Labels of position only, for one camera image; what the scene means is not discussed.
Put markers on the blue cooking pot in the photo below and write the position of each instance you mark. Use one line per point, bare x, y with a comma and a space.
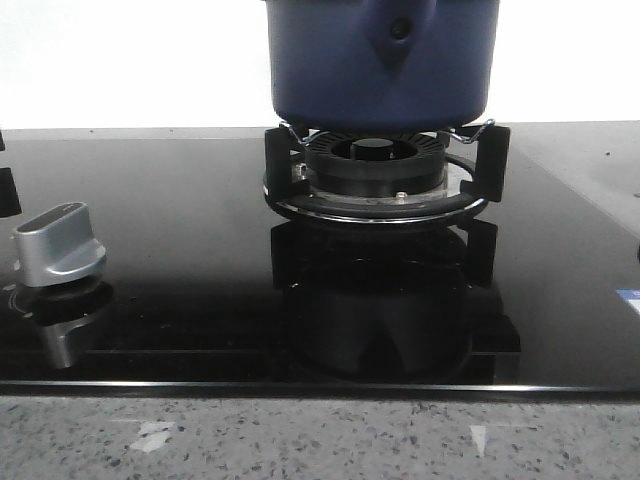
381, 66

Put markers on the right burner black head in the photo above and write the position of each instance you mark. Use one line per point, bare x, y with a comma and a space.
375, 166

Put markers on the black glass gas cooktop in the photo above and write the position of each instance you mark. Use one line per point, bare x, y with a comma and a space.
205, 291

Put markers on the right black pan support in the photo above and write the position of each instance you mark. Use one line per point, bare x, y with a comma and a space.
474, 176

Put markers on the black pan support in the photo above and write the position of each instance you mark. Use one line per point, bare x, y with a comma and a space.
9, 198
474, 176

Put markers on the silver stove control knob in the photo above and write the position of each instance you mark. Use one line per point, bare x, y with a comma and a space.
58, 247

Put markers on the left black pan support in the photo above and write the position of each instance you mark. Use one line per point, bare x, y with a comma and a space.
9, 198

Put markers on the blue white label sticker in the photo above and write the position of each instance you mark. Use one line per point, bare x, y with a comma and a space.
631, 297

